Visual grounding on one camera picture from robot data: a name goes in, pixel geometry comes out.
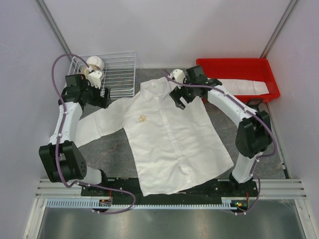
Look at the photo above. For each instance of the white button shirt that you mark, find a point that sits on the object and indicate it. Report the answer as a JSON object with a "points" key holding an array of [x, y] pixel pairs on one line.
{"points": [[173, 149]]}

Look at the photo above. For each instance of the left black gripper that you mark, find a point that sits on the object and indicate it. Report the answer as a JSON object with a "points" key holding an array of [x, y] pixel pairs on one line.
{"points": [[100, 101]]}

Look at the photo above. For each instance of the black brooch box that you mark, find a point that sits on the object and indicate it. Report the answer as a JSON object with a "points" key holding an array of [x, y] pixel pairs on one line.
{"points": [[255, 103]]}

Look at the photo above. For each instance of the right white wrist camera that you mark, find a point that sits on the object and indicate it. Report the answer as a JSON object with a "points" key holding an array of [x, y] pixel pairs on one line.
{"points": [[177, 75]]}

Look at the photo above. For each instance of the flower brooch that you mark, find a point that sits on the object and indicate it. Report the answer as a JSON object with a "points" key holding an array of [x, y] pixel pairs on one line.
{"points": [[142, 118]]}

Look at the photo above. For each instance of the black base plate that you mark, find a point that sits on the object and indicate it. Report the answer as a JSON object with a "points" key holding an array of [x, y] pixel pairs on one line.
{"points": [[124, 190]]}

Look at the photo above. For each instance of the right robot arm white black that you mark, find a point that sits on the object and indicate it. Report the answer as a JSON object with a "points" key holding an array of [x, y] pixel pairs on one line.
{"points": [[254, 133]]}

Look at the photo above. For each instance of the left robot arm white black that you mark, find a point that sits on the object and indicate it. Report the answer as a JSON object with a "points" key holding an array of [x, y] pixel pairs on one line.
{"points": [[61, 158]]}

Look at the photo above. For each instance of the light blue cable duct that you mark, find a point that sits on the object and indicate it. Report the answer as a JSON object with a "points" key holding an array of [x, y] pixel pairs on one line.
{"points": [[100, 204]]}

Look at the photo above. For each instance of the red plastic bin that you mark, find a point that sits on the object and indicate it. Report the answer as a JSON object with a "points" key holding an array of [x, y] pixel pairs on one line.
{"points": [[256, 69]]}

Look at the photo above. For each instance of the aluminium frame rail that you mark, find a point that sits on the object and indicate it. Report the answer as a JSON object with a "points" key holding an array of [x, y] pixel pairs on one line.
{"points": [[271, 189]]}

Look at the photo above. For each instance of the white wire dish rack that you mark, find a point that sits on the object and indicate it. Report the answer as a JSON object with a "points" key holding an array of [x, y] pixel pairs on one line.
{"points": [[119, 73]]}

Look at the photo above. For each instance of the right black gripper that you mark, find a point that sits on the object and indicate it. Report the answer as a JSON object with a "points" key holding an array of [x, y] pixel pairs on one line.
{"points": [[178, 92]]}

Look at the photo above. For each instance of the beige ceramic bowl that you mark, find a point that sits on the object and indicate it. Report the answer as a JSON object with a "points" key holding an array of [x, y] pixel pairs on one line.
{"points": [[86, 70]]}

